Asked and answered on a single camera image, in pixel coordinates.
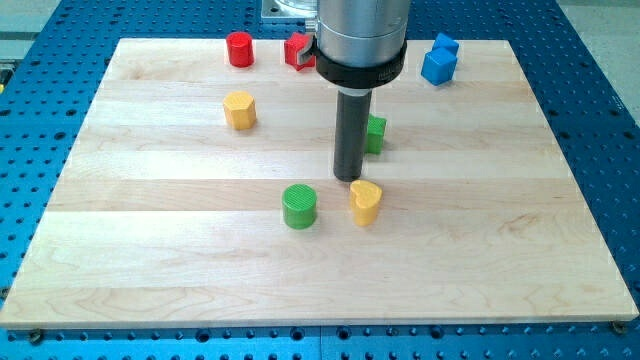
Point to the yellow heart block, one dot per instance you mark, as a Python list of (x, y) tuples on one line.
[(365, 199)]

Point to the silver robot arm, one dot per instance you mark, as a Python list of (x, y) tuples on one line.
[(358, 44)]

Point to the light wooden board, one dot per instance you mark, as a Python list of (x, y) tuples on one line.
[(165, 216)]

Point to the left board clamp screw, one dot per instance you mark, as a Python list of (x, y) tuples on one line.
[(35, 336)]

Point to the board clamp screw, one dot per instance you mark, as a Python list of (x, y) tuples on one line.
[(618, 327), (35, 336)]

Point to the right board clamp screw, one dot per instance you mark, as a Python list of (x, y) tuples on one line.
[(618, 327)]

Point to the green cylinder block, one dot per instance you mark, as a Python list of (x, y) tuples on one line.
[(299, 206)]

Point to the green star block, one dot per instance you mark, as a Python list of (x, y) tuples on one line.
[(376, 128)]

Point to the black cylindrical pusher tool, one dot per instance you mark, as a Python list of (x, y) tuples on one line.
[(352, 114)]

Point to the yellow hexagon block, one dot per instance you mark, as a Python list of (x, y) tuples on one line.
[(239, 109)]

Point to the red star block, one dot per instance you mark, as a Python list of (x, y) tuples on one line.
[(297, 50)]

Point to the red cylinder block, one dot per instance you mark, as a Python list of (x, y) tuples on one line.
[(240, 49)]

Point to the blue cube block front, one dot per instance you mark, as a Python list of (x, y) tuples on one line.
[(438, 66)]

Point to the blue cube block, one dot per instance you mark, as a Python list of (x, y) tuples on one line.
[(438, 66), (446, 42)]

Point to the blue cube block rear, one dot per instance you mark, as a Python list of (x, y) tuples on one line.
[(446, 42)]

